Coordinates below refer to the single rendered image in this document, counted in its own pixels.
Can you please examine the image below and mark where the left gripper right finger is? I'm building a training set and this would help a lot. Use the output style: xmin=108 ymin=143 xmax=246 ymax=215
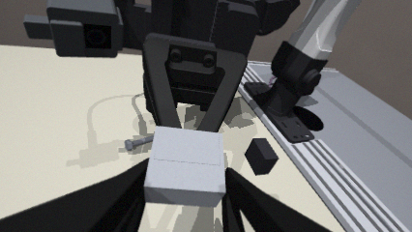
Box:
xmin=221 ymin=167 xmax=333 ymax=232

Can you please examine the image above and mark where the grey metal bolt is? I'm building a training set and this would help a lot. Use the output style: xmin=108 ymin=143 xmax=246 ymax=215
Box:
xmin=125 ymin=135 xmax=154 ymax=151

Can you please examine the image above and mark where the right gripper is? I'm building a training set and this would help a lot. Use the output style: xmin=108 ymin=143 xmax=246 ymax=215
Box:
xmin=114 ymin=0 xmax=260 ymax=132

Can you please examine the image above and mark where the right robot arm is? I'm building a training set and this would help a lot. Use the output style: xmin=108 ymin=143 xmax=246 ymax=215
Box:
xmin=23 ymin=0 xmax=362 ymax=144

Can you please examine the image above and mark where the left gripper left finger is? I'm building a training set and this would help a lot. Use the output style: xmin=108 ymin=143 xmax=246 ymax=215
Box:
xmin=0 ymin=158 xmax=149 ymax=232

